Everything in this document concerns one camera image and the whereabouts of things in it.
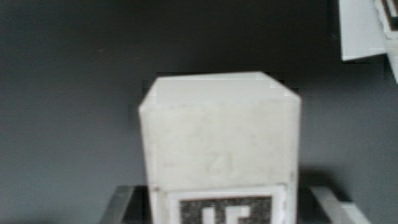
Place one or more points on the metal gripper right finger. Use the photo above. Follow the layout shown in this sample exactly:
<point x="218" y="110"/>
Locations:
<point x="342" y="211"/>

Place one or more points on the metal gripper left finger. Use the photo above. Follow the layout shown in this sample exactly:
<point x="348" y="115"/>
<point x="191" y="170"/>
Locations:
<point x="118" y="205"/>

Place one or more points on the white leg with tag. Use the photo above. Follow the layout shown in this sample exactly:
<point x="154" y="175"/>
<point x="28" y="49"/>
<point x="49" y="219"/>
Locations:
<point x="221" y="125"/>

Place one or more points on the white square table top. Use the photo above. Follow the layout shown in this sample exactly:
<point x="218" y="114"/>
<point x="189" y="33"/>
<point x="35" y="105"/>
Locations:
<point x="369" y="26"/>

